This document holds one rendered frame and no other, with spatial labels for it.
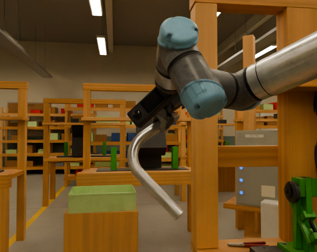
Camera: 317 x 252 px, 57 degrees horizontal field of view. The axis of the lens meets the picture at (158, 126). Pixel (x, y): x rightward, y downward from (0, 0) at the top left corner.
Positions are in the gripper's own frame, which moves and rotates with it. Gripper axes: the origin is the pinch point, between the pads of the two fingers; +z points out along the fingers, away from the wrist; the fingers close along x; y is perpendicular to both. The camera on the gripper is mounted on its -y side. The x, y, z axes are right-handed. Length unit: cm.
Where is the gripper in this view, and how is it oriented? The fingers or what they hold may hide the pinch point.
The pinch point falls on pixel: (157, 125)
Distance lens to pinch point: 83.8
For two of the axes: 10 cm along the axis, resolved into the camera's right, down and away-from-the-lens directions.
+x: -6.2, -7.0, 3.4
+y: 7.8, -5.1, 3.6
